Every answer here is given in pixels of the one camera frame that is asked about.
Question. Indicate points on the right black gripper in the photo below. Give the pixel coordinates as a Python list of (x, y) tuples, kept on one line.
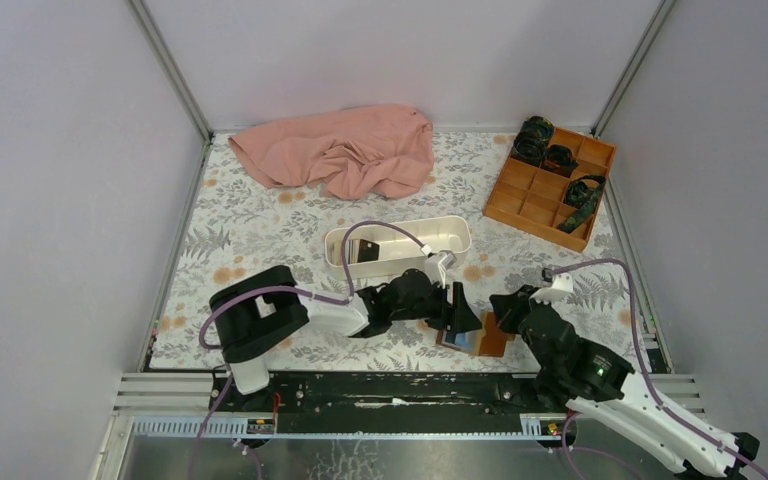
[(520, 312)]

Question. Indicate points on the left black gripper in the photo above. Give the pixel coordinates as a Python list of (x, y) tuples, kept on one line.
[(449, 307)]

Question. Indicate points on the credit cards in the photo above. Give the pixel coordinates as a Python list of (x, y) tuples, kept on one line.
[(466, 342)]

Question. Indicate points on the brown leather card holder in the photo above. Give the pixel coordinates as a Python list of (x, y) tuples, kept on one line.
[(489, 341)]

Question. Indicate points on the white oblong plastic tray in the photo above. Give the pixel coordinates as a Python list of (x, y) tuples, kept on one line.
[(399, 245)]

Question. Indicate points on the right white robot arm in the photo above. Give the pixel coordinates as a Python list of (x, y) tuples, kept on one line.
[(685, 444)]

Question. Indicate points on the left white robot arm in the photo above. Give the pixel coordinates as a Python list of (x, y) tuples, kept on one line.
[(254, 315)]

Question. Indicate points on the stack of cards in tray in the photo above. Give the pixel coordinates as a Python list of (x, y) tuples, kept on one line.
[(360, 251)]

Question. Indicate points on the wooden compartment organizer box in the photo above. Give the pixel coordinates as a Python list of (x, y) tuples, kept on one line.
[(530, 199)]

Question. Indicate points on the unrolled dark patterned tie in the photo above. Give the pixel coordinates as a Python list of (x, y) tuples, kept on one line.
[(584, 195)]

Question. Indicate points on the small rolled dark tie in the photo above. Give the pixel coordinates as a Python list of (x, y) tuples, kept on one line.
[(559, 160)]

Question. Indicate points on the pink crumpled cloth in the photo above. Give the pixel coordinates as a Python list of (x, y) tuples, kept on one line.
[(384, 150)]

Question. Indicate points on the large rolled dark tie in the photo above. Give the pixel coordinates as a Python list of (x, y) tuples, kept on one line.
[(531, 142)]

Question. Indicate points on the floral patterned table mat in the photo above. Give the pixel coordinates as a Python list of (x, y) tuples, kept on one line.
[(239, 228)]

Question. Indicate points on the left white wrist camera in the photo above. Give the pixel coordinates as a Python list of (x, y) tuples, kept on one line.
[(437, 265)]

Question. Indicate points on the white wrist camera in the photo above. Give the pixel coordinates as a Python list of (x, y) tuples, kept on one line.
[(560, 286), (437, 265)]

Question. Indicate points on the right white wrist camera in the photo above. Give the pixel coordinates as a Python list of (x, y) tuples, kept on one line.
[(560, 286)]

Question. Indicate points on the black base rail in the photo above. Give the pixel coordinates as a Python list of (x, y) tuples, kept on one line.
[(394, 404)]

